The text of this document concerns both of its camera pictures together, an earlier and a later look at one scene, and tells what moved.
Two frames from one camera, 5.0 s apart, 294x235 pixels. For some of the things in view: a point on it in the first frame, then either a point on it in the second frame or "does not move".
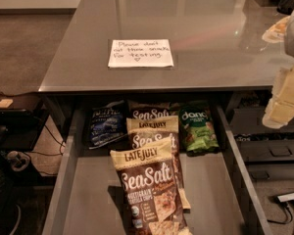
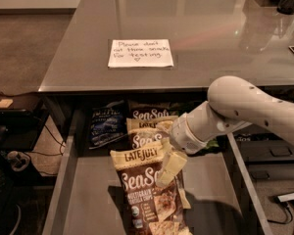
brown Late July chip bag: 147,176 does not move
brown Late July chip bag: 150,129 does not move
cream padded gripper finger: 277,114 to 171,164
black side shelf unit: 16,122 does not move
